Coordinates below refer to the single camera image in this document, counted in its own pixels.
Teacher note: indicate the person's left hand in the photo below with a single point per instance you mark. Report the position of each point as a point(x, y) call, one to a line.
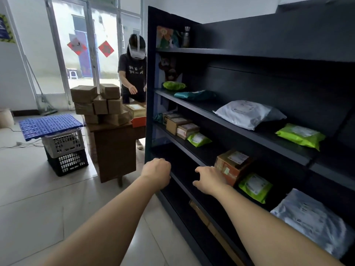
point(156, 171)

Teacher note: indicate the person's right hand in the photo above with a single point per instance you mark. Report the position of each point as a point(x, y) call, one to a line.
point(212, 181)

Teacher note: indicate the person's left fingers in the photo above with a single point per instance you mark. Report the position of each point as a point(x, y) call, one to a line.
point(167, 170)

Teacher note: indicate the person's right thumb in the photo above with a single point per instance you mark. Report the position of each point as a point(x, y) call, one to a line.
point(198, 185)

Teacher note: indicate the person's right forearm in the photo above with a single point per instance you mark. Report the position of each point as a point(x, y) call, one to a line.
point(263, 235)

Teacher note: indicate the person's left forearm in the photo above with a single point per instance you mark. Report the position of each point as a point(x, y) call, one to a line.
point(111, 221)

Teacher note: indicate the orange-brown labelled cardboard box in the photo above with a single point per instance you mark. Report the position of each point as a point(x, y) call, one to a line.
point(231, 166)

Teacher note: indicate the small green mailer bag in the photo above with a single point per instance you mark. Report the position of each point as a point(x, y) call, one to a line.
point(198, 139)

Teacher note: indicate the small labelled cardboard box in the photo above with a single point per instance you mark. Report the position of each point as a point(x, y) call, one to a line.
point(188, 130)

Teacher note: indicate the brown cardboard box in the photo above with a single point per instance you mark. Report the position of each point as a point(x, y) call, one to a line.
point(170, 117)
point(177, 125)

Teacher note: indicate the flat brown cardboard piece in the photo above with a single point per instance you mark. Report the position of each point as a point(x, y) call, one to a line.
point(213, 232)

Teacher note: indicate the small teal packet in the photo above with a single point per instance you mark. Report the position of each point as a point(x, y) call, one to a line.
point(158, 117)

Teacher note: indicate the brown wooden table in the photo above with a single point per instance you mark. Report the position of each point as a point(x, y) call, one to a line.
point(115, 152)

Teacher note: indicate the orange box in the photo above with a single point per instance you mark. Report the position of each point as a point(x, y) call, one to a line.
point(139, 121)

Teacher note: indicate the green mailer bag white label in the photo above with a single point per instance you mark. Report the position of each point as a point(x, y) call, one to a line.
point(255, 186)

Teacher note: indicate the beige box with white label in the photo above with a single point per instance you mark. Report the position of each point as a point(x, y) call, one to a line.
point(136, 110)

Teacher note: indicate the teal mailer bag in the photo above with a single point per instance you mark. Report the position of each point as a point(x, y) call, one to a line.
point(194, 95)

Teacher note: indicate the bright green rounded packet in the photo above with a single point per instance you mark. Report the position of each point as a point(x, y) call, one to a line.
point(174, 85)

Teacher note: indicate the stack of brown cardboard boxes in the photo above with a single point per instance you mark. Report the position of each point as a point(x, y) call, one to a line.
point(99, 103)

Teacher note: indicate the black plastic crate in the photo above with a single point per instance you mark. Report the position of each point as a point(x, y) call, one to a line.
point(68, 163)

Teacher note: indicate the brown plush toy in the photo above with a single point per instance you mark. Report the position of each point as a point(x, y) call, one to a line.
point(168, 69)

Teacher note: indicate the grey plastic crate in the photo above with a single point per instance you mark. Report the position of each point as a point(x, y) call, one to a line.
point(64, 142)

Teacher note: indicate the large green mailer bag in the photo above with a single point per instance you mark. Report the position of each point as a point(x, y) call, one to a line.
point(301, 135)

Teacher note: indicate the grey mailer bag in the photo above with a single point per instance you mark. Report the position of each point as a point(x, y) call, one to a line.
point(313, 223)

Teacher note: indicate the white headset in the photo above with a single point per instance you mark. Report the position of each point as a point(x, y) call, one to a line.
point(137, 51)

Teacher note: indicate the blue plastic pallet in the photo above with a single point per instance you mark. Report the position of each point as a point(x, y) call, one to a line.
point(50, 126)

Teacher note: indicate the glass bottle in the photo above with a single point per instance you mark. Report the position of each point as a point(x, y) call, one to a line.
point(186, 38)

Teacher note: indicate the colourful picture box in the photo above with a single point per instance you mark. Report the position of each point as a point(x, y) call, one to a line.
point(164, 37)

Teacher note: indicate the white plastic stool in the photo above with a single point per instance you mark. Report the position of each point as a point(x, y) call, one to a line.
point(72, 73)

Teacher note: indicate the red diamond paper decoration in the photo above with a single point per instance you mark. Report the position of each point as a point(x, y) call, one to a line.
point(106, 49)
point(77, 46)

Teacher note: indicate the black shelf unit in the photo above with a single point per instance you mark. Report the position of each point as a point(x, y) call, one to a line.
point(277, 66)

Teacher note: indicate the glass door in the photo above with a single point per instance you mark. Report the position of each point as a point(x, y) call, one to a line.
point(80, 52)

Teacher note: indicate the white sack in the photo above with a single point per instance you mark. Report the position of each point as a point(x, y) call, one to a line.
point(5, 118)

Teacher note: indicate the blue wall poster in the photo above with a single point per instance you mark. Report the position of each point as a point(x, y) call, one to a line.
point(5, 29)

